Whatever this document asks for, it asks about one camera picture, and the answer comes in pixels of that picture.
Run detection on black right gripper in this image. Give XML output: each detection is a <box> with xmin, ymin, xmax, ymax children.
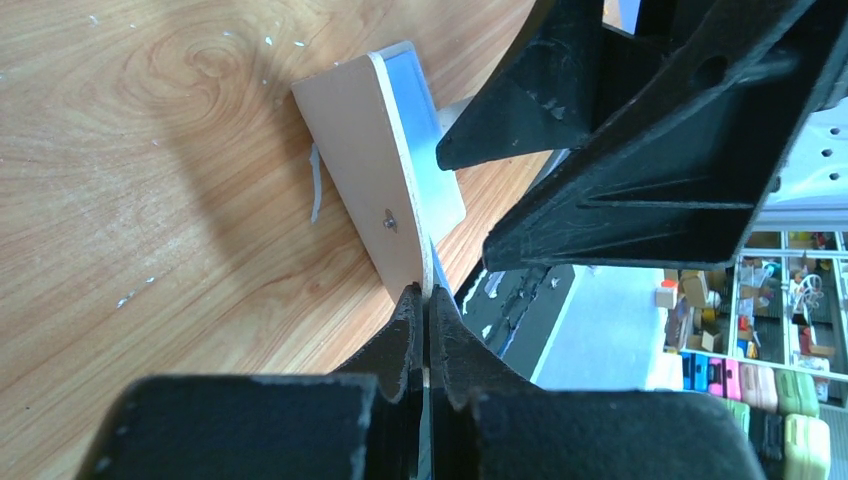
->
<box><xmin>436</xmin><ymin>1</ymin><xmax>847</xmax><ymax>271</ymax></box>

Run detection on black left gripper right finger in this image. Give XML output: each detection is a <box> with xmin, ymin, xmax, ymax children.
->
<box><xmin>429</xmin><ymin>286</ymin><xmax>765</xmax><ymax>479</ymax></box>

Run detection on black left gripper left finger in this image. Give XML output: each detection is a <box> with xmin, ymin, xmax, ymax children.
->
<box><xmin>78</xmin><ymin>284</ymin><xmax>423</xmax><ymax>479</ymax></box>

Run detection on white card holder wallet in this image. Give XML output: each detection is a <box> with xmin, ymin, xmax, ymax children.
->
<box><xmin>291</xmin><ymin>41</ymin><xmax>466</xmax><ymax>301</ymax></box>

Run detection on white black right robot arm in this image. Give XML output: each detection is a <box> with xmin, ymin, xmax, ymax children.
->
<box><xmin>436</xmin><ymin>1</ymin><xmax>847</xmax><ymax>271</ymax></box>

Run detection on white storage shelf background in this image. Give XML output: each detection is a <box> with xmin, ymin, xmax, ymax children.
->
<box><xmin>666</xmin><ymin>231</ymin><xmax>847</xmax><ymax>479</ymax></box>

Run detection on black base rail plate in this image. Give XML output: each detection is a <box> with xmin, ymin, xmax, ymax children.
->
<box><xmin>454</xmin><ymin>263</ymin><xmax>576</xmax><ymax>379</ymax></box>

